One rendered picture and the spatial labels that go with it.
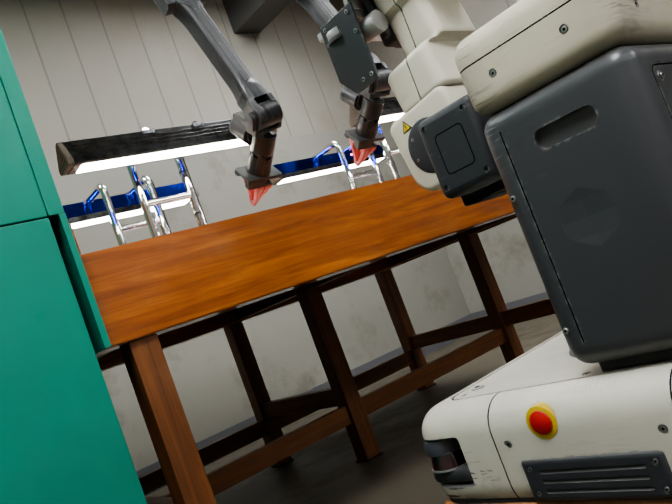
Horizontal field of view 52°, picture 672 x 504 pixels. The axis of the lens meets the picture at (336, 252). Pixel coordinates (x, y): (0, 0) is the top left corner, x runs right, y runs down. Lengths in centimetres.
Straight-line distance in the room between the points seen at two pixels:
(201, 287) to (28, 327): 35
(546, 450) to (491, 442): 10
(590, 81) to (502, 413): 51
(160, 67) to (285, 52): 96
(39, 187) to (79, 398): 39
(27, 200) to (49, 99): 248
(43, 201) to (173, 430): 49
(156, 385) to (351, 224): 63
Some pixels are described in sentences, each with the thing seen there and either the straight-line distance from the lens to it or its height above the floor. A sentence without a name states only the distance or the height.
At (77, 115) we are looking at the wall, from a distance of 383.
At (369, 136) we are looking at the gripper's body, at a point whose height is 90.
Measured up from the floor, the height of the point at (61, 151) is 108.
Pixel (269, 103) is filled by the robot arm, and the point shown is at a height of 99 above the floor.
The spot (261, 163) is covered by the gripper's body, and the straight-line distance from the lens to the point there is 169.
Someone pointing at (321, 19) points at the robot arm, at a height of 124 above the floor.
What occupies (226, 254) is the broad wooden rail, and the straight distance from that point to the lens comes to 151.
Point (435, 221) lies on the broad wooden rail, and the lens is 190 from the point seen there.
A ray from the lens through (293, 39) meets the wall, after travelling 487.
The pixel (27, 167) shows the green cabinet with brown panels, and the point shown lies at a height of 94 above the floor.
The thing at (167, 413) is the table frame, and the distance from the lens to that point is 140.
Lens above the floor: 50
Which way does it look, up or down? 4 degrees up
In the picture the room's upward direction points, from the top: 21 degrees counter-clockwise
